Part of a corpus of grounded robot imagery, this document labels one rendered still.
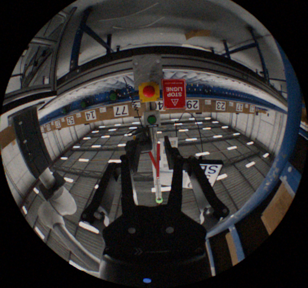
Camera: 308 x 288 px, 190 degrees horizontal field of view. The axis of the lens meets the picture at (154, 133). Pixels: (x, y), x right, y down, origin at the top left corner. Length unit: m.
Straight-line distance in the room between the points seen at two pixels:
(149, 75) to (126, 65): 0.11
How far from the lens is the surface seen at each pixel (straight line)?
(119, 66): 0.46
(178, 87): 0.42
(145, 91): 0.31
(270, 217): 0.26
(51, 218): 0.78
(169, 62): 0.45
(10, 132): 0.87
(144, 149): 0.41
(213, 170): 0.71
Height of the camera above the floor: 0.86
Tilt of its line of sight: 22 degrees up
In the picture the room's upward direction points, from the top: 175 degrees clockwise
